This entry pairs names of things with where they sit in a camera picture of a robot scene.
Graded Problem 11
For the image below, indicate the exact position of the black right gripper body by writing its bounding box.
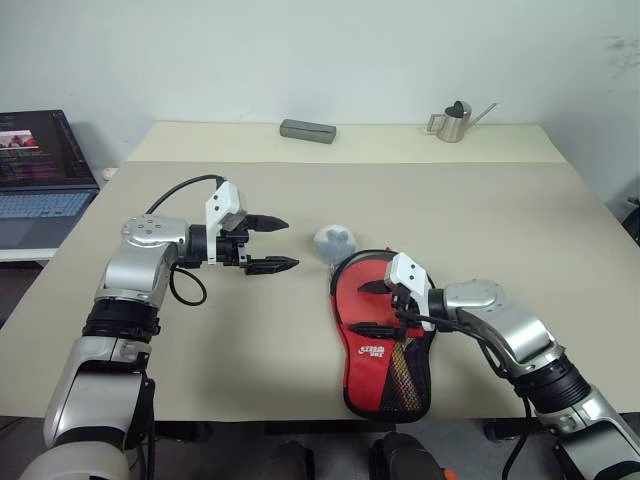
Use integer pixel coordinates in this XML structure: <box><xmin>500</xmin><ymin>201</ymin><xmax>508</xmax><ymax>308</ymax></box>
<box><xmin>391</xmin><ymin>284</ymin><xmax>425</xmax><ymax>338</ymax></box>

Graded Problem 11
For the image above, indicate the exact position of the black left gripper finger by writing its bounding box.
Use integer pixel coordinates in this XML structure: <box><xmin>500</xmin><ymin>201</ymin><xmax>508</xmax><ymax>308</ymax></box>
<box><xmin>246</xmin><ymin>213</ymin><xmax>291</xmax><ymax>234</ymax></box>
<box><xmin>243</xmin><ymin>255</ymin><xmax>301</xmax><ymax>277</ymax></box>

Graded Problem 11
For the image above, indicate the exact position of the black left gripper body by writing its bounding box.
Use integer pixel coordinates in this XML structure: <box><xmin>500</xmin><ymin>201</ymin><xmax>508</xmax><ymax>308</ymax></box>
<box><xmin>214</xmin><ymin>212</ymin><xmax>251</xmax><ymax>270</ymax></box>

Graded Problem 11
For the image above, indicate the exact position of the red black paddle case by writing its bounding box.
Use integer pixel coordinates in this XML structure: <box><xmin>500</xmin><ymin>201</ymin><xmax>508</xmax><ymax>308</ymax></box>
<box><xmin>327</xmin><ymin>247</ymin><xmax>438</xmax><ymax>426</ymax></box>

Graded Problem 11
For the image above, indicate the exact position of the grey rectangular box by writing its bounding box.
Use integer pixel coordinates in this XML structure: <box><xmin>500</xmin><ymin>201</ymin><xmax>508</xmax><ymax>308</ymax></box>
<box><xmin>279</xmin><ymin>118</ymin><xmax>338</xmax><ymax>147</ymax></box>

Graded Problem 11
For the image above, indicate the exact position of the dark rounded shape orange spot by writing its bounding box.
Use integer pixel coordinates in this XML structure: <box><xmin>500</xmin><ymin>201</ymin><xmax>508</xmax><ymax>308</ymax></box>
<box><xmin>369</xmin><ymin>431</ymin><xmax>447</xmax><ymax>480</ymax></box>

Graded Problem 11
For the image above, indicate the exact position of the silver metal watering can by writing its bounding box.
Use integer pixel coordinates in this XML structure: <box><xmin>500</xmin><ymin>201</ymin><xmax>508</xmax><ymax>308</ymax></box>
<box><xmin>426</xmin><ymin>99</ymin><xmax>499</xmax><ymax>144</ymax></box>

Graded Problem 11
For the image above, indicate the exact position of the open laptop computer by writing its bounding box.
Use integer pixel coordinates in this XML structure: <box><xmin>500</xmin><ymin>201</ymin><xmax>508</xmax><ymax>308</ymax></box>
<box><xmin>0</xmin><ymin>109</ymin><xmax>102</xmax><ymax>250</ymax></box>

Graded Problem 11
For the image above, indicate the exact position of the white side table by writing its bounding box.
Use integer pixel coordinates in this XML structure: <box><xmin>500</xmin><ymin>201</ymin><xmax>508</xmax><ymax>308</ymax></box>
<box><xmin>0</xmin><ymin>246</ymin><xmax>59</xmax><ymax>263</ymax></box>

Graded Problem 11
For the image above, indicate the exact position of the dark object beside table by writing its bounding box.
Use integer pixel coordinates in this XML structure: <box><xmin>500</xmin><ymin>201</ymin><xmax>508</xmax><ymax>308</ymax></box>
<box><xmin>621</xmin><ymin>196</ymin><xmax>640</xmax><ymax>242</ymax></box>

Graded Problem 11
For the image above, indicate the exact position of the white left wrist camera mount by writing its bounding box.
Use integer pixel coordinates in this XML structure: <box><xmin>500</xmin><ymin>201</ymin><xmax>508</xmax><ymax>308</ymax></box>
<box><xmin>203</xmin><ymin>180</ymin><xmax>249</xmax><ymax>265</ymax></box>

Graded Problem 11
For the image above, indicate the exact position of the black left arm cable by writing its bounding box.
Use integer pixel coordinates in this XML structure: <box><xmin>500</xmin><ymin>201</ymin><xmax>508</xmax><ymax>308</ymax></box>
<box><xmin>148</xmin><ymin>174</ymin><xmax>227</xmax><ymax>307</ymax></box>

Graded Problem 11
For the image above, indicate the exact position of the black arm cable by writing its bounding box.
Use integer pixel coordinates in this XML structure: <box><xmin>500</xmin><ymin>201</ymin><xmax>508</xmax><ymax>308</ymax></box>
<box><xmin>148</xmin><ymin>174</ymin><xmax>227</xmax><ymax>307</ymax></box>
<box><xmin>397</xmin><ymin>307</ymin><xmax>534</xmax><ymax>480</ymax></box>

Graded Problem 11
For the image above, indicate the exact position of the black table frame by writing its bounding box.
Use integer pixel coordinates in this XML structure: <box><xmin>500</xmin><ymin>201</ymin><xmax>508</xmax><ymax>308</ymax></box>
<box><xmin>153</xmin><ymin>414</ymin><xmax>544</xmax><ymax>445</ymax></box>

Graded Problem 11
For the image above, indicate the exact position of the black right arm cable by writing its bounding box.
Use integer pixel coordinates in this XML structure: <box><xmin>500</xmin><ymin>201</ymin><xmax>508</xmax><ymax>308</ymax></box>
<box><xmin>397</xmin><ymin>307</ymin><xmax>534</xmax><ymax>480</ymax></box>

